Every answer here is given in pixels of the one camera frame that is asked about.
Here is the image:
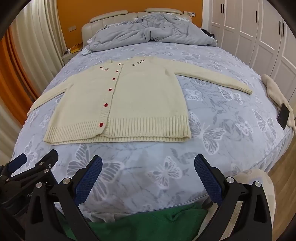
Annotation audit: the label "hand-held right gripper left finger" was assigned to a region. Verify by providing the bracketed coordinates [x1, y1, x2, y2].
[24, 155, 103, 241]

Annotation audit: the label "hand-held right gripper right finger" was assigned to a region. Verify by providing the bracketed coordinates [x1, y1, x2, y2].
[194, 153, 273, 241]

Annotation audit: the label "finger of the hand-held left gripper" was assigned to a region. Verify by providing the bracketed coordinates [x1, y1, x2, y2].
[0, 153, 28, 183]
[8, 149, 58, 188]

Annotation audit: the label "cream knit cardigan red buttons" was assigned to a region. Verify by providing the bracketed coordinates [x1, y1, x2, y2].
[26, 56, 253, 145]

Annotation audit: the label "dark clothes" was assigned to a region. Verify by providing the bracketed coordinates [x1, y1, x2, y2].
[201, 28, 215, 39]

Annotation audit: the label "cream curtain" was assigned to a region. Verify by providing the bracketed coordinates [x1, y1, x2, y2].
[9, 0, 67, 77]
[0, 93, 35, 160]

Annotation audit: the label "bed with butterfly print sheet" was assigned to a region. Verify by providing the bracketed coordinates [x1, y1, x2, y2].
[11, 39, 293, 216]

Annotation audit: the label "green sweater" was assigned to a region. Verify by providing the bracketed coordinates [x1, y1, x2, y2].
[58, 203, 208, 241]

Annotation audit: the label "orange curtain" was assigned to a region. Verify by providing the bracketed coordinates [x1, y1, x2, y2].
[0, 30, 40, 102]

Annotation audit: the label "black phone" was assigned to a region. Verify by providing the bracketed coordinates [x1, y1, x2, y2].
[277, 103, 290, 130]

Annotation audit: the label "white nightstand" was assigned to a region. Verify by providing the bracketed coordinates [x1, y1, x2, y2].
[61, 50, 77, 67]

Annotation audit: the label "beige padded headboard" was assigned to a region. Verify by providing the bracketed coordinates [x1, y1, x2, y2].
[81, 8, 192, 45]

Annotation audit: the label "grey duvet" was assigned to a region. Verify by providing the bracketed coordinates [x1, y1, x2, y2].
[87, 15, 218, 52]

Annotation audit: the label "white wardrobe doors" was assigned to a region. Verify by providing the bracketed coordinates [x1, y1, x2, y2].
[209, 0, 296, 102]

